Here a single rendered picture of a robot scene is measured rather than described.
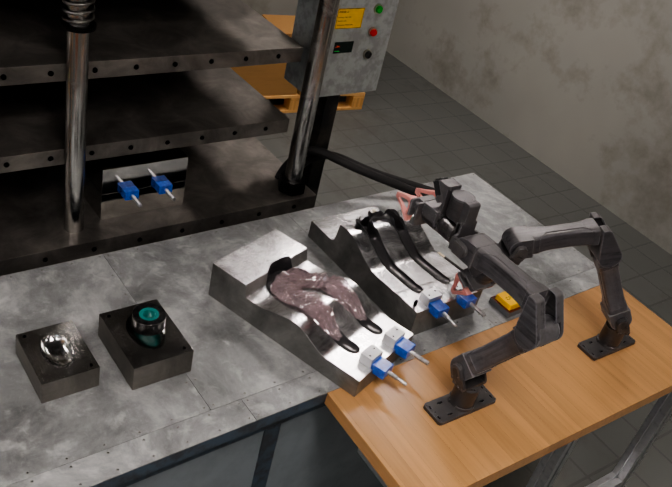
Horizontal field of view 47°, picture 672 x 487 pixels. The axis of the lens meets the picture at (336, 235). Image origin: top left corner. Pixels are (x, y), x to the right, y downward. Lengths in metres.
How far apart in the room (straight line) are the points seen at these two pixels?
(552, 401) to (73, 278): 1.31
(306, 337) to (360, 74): 1.13
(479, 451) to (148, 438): 0.77
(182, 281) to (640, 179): 3.30
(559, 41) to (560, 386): 3.27
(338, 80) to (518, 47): 2.82
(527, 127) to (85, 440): 4.12
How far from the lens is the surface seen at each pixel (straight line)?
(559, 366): 2.29
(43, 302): 2.09
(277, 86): 4.88
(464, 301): 2.19
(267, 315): 2.01
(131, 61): 2.19
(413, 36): 6.14
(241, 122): 2.49
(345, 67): 2.70
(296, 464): 2.23
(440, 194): 1.88
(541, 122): 5.29
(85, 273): 2.18
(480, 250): 1.80
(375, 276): 2.21
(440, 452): 1.91
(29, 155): 2.22
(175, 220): 2.43
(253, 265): 2.08
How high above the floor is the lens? 2.17
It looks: 34 degrees down
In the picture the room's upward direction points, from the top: 14 degrees clockwise
